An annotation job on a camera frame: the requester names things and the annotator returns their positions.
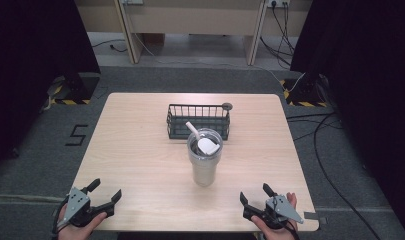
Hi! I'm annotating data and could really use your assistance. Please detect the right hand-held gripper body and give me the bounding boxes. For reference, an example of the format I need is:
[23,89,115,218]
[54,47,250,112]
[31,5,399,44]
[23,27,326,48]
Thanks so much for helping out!
[242,194,305,231]

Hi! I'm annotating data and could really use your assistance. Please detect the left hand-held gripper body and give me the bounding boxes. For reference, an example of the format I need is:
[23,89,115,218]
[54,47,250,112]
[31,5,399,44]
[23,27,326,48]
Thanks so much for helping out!
[60,186,116,229]

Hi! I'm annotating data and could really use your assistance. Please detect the clear tumbler with white straw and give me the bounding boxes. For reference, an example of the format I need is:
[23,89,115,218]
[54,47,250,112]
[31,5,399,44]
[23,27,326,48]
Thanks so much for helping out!
[185,120,224,188]

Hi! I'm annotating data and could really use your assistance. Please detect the black wire basket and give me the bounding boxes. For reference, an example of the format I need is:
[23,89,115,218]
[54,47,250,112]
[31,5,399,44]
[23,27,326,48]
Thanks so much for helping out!
[165,103,232,141]

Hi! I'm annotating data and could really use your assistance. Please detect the person's right hand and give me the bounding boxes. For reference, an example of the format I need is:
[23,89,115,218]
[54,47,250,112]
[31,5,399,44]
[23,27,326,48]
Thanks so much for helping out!
[250,191,300,240]

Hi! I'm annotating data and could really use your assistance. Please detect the person's left hand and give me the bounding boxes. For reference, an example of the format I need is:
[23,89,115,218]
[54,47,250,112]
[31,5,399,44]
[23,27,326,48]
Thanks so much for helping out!
[56,203,108,240]

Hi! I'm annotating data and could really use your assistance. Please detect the grey tape strip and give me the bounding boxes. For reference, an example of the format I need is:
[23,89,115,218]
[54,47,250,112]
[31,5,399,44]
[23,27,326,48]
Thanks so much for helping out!
[303,210,328,225]

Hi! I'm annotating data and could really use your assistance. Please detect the black stand base striped tape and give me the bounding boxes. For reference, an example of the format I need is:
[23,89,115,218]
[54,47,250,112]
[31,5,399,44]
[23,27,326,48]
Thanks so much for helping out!
[47,72,102,106]
[279,73,328,108]

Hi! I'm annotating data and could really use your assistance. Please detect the black curtain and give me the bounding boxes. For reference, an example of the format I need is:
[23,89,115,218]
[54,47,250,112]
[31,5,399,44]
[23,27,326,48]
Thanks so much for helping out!
[289,0,405,240]
[0,0,102,173]

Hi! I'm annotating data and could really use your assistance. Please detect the beige wooden desk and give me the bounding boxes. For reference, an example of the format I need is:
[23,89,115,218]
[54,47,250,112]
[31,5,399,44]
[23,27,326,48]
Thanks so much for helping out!
[73,0,314,66]

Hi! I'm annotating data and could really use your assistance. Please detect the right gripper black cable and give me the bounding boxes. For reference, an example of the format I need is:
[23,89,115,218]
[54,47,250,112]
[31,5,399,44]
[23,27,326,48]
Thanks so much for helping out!
[281,219,302,240]

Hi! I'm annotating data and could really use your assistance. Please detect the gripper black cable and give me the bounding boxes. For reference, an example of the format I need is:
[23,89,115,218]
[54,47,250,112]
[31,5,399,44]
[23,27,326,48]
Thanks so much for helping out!
[281,219,302,240]
[50,195,70,238]

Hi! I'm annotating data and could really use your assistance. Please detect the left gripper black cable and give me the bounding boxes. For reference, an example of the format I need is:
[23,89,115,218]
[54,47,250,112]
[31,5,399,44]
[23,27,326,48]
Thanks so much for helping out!
[50,195,70,238]

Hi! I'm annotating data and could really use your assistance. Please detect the long black cable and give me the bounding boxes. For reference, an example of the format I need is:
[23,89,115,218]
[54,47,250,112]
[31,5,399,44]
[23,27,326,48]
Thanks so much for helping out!
[312,112,384,240]

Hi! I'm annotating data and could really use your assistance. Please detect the black floor cables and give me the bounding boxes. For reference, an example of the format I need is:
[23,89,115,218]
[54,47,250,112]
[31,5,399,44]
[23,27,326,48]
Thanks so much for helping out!
[285,112,344,142]

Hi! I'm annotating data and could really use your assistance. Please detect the short black cable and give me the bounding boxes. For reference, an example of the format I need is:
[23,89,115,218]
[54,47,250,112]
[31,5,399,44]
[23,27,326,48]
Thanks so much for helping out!
[90,38,128,54]

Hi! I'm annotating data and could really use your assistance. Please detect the bundle of black cables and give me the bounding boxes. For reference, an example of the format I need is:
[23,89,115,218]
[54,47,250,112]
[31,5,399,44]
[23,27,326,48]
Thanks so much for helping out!
[259,1,297,69]

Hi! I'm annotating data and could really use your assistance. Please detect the white wall socket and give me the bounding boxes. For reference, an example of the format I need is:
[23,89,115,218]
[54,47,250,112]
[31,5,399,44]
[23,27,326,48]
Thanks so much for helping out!
[266,0,291,8]

